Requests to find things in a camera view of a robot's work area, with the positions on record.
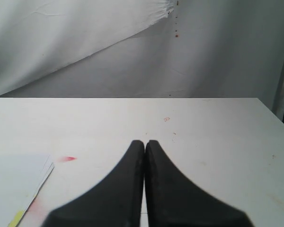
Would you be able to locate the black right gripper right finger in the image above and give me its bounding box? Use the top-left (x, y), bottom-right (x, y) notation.
top-left (144, 140), bottom-right (253, 227)

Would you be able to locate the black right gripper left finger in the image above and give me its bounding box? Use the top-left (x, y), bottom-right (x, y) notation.
top-left (44, 140), bottom-right (144, 227)

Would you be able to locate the yellow sticky tab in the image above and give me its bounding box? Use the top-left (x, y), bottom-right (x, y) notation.
top-left (8, 210), bottom-right (25, 227)

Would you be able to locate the grey backdrop cloth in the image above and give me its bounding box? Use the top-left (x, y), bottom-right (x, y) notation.
top-left (0, 0), bottom-right (284, 117)

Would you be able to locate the white paper stack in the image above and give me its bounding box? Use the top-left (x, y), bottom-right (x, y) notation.
top-left (0, 154), bottom-right (54, 227)

